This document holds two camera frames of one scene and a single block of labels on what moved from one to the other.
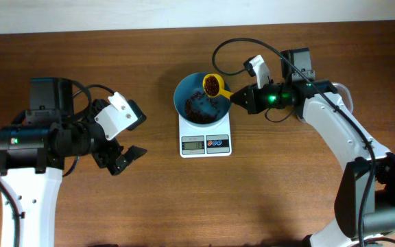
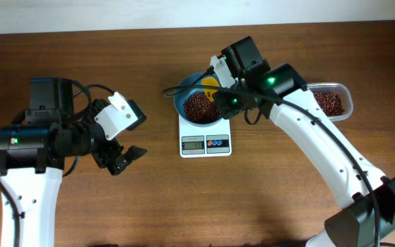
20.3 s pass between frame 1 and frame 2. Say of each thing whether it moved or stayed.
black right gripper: moved
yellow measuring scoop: stayed
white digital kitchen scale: stayed
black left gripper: stayed
